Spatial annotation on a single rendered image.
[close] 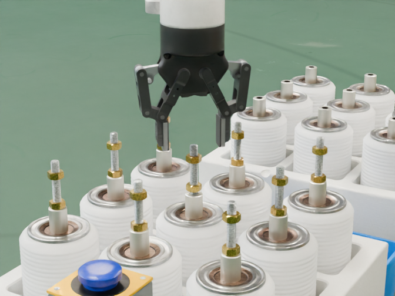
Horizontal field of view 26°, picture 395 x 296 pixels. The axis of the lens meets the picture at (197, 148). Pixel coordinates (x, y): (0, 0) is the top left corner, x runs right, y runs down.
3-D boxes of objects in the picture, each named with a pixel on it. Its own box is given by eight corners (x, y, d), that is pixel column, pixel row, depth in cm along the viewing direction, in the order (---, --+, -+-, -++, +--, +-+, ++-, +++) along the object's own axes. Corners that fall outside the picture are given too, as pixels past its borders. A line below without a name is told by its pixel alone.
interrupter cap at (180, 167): (147, 158, 127) (147, 154, 127) (196, 164, 125) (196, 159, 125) (130, 177, 120) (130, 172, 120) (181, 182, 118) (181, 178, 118)
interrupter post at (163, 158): (158, 166, 124) (158, 145, 123) (174, 168, 123) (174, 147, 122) (153, 172, 122) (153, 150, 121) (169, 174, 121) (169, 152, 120)
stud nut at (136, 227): (139, 224, 98) (139, 217, 98) (150, 227, 97) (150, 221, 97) (127, 229, 97) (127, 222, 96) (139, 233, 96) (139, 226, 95)
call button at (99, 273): (131, 283, 79) (130, 264, 78) (105, 303, 76) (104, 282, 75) (96, 273, 81) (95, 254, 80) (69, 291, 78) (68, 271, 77)
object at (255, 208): (269, 319, 118) (273, 199, 112) (200, 317, 119) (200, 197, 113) (267, 285, 127) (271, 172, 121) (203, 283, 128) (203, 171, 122)
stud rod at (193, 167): (196, 204, 106) (196, 147, 104) (188, 202, 107) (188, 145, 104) (198, 200, 107) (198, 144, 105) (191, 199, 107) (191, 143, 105)
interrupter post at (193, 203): (201, 222, 106) (201, 197, 105) (182, 220, 107) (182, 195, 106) (205, 214, 108) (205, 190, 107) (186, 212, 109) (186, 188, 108)
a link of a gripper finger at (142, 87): (141, 62, 101) (154, 108, 103) (127, 66, 101) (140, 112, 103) (145, 68, 98) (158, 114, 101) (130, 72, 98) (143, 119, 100)
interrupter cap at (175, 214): (217, 232, 103) (217, 227, 103) (157, 227, 105) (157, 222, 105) (228, 208, 110) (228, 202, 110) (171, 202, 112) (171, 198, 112)
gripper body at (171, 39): (161, 24, 94) (162, 106, 98) (236, 21, 96) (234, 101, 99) (151, 11, 101) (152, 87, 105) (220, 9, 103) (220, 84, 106)
